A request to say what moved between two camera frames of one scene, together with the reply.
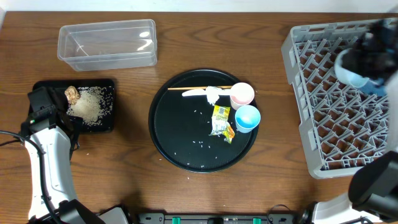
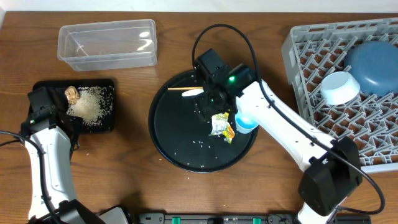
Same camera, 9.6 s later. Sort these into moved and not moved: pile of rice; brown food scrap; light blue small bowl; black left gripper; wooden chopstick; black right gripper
Moved: light blue small bowl; black right gripper
Not moved: wooden chopstick; pile of rice; brown food scrap; black left gripper
